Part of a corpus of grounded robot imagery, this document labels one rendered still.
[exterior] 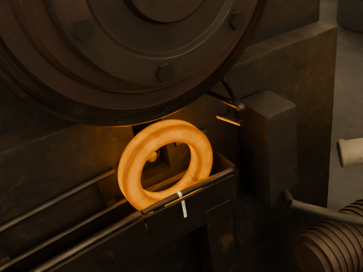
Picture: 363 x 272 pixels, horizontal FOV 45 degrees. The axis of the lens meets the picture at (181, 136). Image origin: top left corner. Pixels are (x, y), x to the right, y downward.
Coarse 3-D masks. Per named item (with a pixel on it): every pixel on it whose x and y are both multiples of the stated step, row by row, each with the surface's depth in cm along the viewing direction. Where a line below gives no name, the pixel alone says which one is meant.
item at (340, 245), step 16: (352, 208) 95; (320, 224) 93; (336, 224) 91; (304, 240) 92; (320, 240) 89; (336, 240) 88; (352, 240) 88; (304, 256) 92; (320, 256) 88; (336, 256) 86; (352, 256) 87
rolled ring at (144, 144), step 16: (144, 128) 75; (160, 128) 74; (176, 128) 75; (192, 128) 77; (128, 144) 75; (144, 144) 73; (160, 144) 75; (192, 144) 78; (208, 144) 80; (128, 160) 73; (144, 160) 74; (192, 160) 83; (208, 160) 82; (128, 176) 74; (192, 176) 83; (208, 176) 84; (128, 192) 75; (144, 192) 78; (160, 192) 83; (176, 192) 83; (192, 192) 83
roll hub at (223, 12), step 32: (64, 0) 46; (96, 0) 49; (128, 0) 49; (160, 0) 51; (192, 0) 53; (224, 0) 57; (64, 32) 48; (96, 32) 49; (128, 32) 52; (160, 32) 54; (192, 32) 57; (224, 32) 58; (96, 64) 51; (128, 64) 53; (160, 64) 55; (192, 64) 58
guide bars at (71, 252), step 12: (228, 168) 83; (204, 180) 81; (216, 180) 82; (180, 192) 79; (156, 204) 77; (132, 216) 76; (108, 228) 74; (120, 228) 75; (96, 240) 73; (72, 252) 72; (48, 264) 71
